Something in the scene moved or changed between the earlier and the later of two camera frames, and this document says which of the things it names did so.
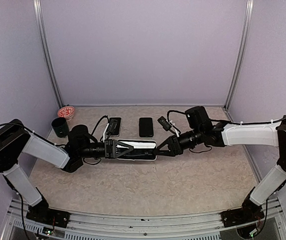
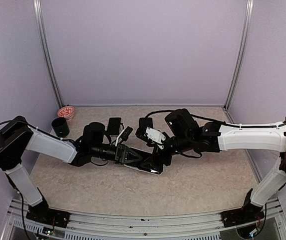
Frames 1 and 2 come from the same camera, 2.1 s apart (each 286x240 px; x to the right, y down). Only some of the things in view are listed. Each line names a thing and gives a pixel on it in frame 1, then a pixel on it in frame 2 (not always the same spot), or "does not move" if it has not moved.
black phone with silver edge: x=145 y=127 does not move
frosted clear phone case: x=143 y=150 → x=155 y=172
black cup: x=60 y=127 does not move
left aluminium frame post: x=57 y=91 does not move
